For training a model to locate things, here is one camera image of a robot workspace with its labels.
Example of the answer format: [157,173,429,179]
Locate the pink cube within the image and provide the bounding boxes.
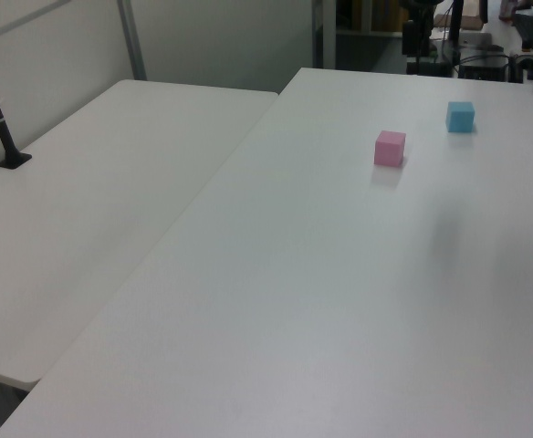
[373,130,407,167]

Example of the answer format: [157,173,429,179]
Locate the blue cube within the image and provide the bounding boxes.
[444,100,476,134]

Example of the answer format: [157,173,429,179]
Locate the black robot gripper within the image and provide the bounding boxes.
[402,19,433,74]

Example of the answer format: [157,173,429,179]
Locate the black electronics box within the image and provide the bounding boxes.
[457,54,510,83]

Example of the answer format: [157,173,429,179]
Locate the silver grey device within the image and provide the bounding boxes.
[459,31,495,49]

